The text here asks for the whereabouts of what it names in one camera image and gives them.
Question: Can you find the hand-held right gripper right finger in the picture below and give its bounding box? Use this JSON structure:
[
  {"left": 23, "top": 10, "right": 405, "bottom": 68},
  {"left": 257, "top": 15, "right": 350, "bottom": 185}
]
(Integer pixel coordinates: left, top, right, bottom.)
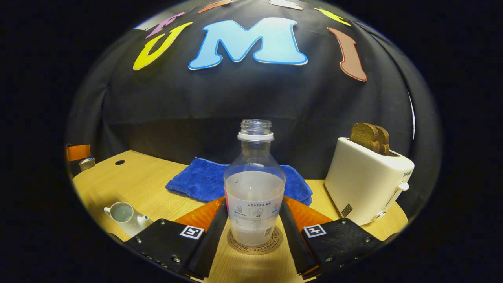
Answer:
[{"left": 279, "top": 196, "right": 382, "bottom": 279}]

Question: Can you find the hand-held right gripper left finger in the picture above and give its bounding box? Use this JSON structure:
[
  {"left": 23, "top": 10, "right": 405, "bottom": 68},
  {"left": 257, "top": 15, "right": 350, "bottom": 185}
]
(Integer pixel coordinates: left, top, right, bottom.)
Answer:
[{"left": 125, "top": 197, "right": 229, "bottom": 280}]

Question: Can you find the round cork coaster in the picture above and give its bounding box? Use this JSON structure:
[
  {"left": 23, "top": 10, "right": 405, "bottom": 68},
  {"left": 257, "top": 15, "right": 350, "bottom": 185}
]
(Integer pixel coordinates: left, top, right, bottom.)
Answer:
[{"left": 227, "top": 225, "right": 283, "bottom": 256}]

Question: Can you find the clear plastic water bottle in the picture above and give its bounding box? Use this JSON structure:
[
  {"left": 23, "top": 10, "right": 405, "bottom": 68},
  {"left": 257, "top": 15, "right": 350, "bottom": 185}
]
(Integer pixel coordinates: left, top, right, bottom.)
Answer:
[{"left": 223, "top": 119, "right": 286, "bottom": 247}]

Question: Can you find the white ceramic teacup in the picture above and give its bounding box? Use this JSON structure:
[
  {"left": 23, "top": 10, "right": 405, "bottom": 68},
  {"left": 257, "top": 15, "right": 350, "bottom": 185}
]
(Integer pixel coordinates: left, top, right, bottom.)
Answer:
[{"left": 104, "top": 202, "right": 153, "bottom": 237}]

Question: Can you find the blue folded towel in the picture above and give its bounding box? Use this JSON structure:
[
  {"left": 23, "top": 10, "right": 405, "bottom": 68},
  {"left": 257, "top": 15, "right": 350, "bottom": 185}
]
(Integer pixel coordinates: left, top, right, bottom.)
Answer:
[{"left": 165, "top": 158, "right": 313, "bottom": 206}]

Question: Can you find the white toaster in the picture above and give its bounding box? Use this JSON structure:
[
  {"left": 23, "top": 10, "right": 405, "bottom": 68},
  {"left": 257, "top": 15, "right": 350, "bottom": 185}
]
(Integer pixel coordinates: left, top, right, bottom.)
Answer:
[{"left": 324, "top": 137, "right": 415, "bottom": 226}]

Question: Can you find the black backdrop cloth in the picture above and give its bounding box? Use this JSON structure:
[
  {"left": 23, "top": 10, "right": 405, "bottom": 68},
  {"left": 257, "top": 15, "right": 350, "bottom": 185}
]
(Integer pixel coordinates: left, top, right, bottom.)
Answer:
[{"left": 65, "top": 0, "right": 441, "bottom": 221}]

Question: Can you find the brown bread slice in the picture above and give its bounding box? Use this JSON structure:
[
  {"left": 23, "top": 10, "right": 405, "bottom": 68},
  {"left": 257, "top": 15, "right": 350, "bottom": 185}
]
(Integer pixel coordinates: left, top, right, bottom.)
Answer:
[
  {"left": 350, "top": 122, "right": 381, "bottom": 154},
  {"left": 376, "top": 125, "right": 391, "bottom": 156}
]

